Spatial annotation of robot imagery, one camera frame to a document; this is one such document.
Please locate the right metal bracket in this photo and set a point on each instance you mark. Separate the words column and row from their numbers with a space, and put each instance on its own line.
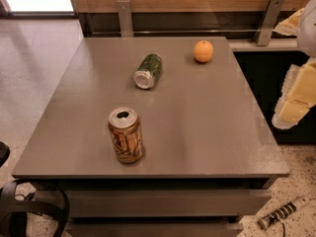
column 263, row 35

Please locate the left metal bracket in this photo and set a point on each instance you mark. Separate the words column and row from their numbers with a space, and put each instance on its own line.
column 125, row 18

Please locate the metal bracket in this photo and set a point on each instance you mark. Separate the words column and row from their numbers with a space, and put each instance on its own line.
column 125, row 18
column 263, row 35

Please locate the black chair edge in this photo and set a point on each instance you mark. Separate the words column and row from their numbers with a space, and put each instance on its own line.
column 4, row 153

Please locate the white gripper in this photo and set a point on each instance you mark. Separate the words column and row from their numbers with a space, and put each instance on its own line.
column 308, row 30

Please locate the white power strip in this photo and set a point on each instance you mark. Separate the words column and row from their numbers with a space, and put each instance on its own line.
column 283, row 212

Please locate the grey drawer cabinet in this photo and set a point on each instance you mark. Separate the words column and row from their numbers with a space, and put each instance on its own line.
column 208, row 159

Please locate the orange fruit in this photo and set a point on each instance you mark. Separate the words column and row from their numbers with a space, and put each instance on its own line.
column 203, row 51

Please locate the orange brown soda can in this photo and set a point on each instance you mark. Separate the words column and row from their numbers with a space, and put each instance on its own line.
column 125, row 130

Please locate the green soda can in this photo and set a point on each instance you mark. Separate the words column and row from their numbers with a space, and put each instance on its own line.
column 148, row 72

